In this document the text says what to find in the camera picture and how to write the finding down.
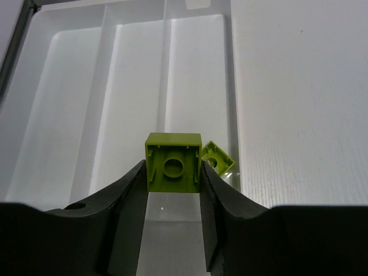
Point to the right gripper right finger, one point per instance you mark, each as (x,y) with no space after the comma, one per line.
(242,237)

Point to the white divided sorting tray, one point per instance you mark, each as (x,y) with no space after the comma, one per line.
(94,78)

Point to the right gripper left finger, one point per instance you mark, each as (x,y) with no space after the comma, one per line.
(98,235)

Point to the green lego brick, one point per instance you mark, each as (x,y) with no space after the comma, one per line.
(173,162)
(219,160)

